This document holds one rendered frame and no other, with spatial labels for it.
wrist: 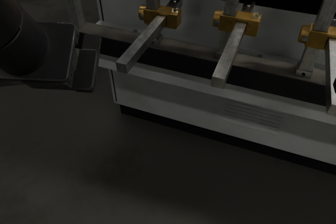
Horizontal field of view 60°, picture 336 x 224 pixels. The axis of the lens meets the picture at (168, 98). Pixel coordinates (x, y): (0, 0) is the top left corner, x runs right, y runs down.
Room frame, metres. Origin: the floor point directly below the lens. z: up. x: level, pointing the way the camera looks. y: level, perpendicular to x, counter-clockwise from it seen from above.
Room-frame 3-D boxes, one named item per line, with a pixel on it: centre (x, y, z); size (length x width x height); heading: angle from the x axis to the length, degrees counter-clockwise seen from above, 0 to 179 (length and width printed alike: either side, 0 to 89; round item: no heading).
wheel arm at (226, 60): (0.72, -0.19, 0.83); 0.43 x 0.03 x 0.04; 159
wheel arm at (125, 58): (0.81, 0.04, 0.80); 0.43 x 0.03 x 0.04; 159
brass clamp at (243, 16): (0.80, -0.21, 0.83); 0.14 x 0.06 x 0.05; 69
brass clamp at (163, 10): (0.89, 0.03, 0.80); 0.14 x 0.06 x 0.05; 69
